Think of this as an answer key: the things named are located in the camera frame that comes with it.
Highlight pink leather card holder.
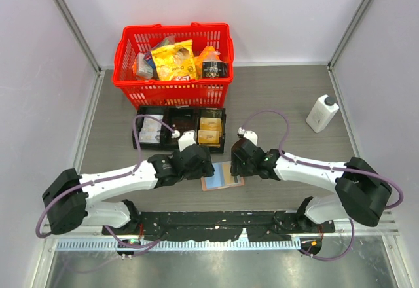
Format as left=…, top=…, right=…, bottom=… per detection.
left=201, top=161, right=245, bottom=192

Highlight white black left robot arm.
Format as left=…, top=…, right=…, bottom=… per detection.
left=40, top=144, right=214, bottom=235

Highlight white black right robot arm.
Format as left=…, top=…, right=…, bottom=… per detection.
left=230, top=137, right=392, bottom=232

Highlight gold cards in tray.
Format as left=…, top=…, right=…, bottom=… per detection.
left=198, top=117, right=222, bottom=147

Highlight black three-compartment card tray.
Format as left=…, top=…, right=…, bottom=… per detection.
left=132, top=105, right=227, bottom=154

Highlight dark brown cards in tray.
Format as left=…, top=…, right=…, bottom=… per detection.
left=168, top=108, right=196, bottom=135

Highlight white cards in tray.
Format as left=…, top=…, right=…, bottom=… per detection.
left=139, top=115, right=163, bottom=144

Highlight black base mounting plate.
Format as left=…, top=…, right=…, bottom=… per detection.
left=110, top=211, right=335, bottom=242

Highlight white bottle with black cap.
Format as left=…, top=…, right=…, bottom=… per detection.
left=306, top=94, right=339, bottom=133

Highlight black round can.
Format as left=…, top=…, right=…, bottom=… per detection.
left=201, top=60, right=228, bottom=79

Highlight red plastic shopping basket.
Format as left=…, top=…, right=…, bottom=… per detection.
left=112, top=22, right=234, bottom=109

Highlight yellow chips bag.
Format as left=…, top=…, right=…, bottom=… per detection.
left=151, top=39, right=197, bottom=82

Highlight grey small box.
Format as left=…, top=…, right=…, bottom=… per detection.
left=132, top=53, right=155, bottom=80

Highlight orange snack bag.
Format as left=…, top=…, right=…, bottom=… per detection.
left=194, top=46, right=220, bottom=76

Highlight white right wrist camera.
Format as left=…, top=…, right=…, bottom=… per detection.
left=237, top=127, right=258, bottom=145

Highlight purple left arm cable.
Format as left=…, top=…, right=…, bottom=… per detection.
left=35, top=114, right=183, bottom=259

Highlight aluminium frame rail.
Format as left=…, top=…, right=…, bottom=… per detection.
left=50, top=211, right=399, bottom=238

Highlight left aluminium corner post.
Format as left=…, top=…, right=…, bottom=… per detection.
left=38, top=0, right=102, bottom=73

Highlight aluminium corner post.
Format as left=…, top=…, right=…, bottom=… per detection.
left=327, top=0, right=390, bottom=71
left=38, top=0, right=102, bottom=73

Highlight right aluminium corner post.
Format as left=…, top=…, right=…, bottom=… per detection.
left=327, top=0, right=390, bottom=71

